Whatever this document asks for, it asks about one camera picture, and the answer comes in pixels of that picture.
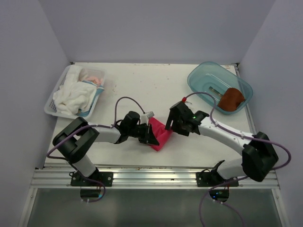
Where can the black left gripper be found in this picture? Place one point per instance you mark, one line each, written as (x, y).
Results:
(148, 137)

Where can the blue and peach towel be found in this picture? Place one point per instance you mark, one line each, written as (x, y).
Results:
(98, 83)

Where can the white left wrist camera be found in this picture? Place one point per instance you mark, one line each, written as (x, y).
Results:
(144, 119)

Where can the pink towel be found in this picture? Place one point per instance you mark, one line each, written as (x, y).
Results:
(161, 134)

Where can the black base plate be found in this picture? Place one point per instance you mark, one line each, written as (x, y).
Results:
(209, 178)
(106, 178)

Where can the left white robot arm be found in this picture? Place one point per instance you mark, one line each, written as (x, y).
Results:
(77, 138)

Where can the aluminium mounting rail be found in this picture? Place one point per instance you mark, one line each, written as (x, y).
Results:
(127, 177)

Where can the blue transparent plastic tub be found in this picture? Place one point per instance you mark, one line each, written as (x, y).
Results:
(214, 79)

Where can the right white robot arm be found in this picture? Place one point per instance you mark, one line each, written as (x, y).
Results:
(258, 156)

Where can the white plastic basket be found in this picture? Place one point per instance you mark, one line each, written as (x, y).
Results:
(50, 107)

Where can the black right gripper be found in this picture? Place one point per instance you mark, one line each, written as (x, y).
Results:
(182, 132)

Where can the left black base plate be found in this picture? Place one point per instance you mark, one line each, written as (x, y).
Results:
(106, 178)

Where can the white towel in basket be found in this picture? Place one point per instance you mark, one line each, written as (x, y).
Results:
(73, 94)

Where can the brown towel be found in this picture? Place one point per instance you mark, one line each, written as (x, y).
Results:
(231, 99)

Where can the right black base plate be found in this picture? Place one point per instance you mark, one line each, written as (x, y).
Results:
(209, 178)

